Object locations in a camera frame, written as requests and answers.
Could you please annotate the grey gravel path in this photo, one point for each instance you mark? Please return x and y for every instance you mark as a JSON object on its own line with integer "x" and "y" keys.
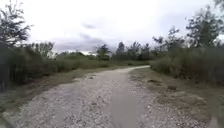
{"x": 100, "y": 100}

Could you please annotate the row of trees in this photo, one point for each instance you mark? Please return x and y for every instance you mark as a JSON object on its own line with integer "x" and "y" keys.
{"x": 133, "y": 53}

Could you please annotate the grass verge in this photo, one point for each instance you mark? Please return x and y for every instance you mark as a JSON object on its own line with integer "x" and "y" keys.
{"x": 188, "y": 96}
{"x": 33, "y": 88}

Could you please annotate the tree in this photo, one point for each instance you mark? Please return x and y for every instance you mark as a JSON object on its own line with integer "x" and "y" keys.
{"x": 171, "y": 41}
{"x": 203, "y": 30}
{"x": 11, "y": 30}

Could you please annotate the green bushes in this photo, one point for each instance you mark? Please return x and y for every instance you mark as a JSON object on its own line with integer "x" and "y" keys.
{"x": 20, "y": 66}
{"x": 200, "y": 66}

